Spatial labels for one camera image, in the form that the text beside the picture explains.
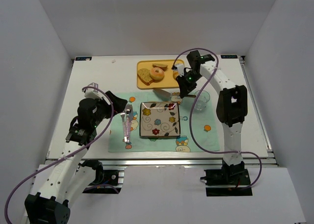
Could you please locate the steel spatula wooden handle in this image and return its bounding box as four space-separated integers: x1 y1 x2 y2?
153 88 196 98

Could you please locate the pink sugared donut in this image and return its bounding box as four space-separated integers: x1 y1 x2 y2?
150 67 165 81

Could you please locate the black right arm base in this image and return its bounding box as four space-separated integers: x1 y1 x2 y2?
200 161 253 197

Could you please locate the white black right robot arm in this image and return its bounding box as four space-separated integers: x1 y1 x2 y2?
172 48 248 166

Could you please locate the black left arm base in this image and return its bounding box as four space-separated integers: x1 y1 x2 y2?
77 160 123 194

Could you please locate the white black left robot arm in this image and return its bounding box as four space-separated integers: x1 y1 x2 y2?
25 89 128 224

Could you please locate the striped orange bread roll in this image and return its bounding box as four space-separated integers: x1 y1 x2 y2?
173 71 179 79

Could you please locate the small brown bread piece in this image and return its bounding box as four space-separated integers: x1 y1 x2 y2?
152 63 168 71

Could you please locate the sliced loaf bread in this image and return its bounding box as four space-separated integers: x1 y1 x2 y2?
137 68 154 86

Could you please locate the silver fork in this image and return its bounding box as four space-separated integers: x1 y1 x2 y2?
120 112 127 143

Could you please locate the yellow plastic tray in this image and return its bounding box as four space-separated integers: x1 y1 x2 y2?
136 59 179 90

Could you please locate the clear drinking glass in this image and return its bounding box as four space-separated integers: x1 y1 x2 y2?
194 90 210 111

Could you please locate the square floral ceramic plate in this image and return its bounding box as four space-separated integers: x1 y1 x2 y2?
139 101 181 138

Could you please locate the dark blue table label right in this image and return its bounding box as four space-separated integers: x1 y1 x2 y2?
220 54 238 59

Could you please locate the dark blue table label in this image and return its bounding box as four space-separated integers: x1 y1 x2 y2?
220 54 238 59
75 56 92 61

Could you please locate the mint green cartoon placemat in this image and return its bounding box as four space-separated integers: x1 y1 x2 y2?
108 91 220 152

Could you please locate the dark blue table label left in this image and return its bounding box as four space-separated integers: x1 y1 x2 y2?
75 56 92 61

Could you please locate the silver spoon pink handle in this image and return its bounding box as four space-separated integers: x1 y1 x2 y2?
125 104 133 144

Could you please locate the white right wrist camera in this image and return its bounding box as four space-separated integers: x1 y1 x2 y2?
172 63 185 76

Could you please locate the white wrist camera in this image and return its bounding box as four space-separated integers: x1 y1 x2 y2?
83 82 103 99
172 63 185 76

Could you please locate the silver knife pink handle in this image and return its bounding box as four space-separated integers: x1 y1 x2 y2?
126 108 133 144

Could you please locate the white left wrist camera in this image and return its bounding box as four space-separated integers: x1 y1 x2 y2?
83 82 103 99

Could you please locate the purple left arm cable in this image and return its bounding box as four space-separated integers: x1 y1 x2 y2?
4 86 115 224

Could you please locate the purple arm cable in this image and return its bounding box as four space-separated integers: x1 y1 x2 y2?
4 86 115 224
173 48 262 191

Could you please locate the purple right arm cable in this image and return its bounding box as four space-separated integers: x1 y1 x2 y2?
173 48 262 191

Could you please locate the aluminium frame rail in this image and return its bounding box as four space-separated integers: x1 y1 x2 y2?
45 157 279 168

